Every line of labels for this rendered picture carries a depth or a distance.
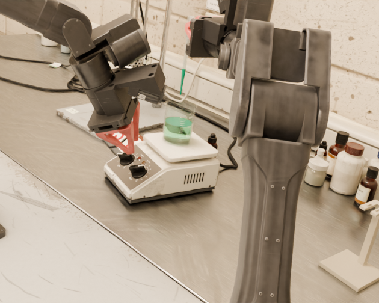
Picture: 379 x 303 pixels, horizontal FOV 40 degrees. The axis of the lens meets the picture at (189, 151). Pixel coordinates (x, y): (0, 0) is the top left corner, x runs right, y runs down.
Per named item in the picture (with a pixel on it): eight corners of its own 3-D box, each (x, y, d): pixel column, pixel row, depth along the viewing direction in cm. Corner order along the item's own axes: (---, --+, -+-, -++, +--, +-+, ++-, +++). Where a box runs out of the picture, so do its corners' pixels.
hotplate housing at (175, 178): (129, 206, 98) (133, 168, 95) (102, 175, 108) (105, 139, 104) (225, 190, 109) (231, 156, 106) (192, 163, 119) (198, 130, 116)
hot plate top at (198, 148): (168, 162, 99) (168, 158, 99) (140, 137, 108) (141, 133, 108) (219, 156, 105) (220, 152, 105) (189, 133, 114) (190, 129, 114)
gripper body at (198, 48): (189, 17, 88) (212, 26, 82) (237, 19, 93) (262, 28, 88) (183, 55, 91) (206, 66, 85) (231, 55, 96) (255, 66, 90)
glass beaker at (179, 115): (181, 134, 111) (187, 97, 108) (197, 147, 107) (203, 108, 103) (152, 137, 108) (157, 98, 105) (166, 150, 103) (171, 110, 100)
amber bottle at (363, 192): (364, 200, 114) (376, 164, 111) (373, 208, 111) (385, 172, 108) (350, 200, 113) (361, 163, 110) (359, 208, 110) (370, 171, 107)
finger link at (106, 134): (153, 133, 98) (134, 93, 92) (145, 159, 92) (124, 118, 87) (120, 138, 100) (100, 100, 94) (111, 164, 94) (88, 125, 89)
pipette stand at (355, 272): (357, 292, 84) (380, 225, 78) (318, 265, 89) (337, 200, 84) (384, 277, 89) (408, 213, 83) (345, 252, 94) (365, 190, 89)
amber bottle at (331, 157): (335, 171, 126) (348, 130, 122) (344, 180, 123) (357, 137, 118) (319, 170, 125) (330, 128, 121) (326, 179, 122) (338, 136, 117)
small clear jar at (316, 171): (299, 180, 119) (304, 160, 117) (310, 175, 122) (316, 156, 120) (316, 189, 116) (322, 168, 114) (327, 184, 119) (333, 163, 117)
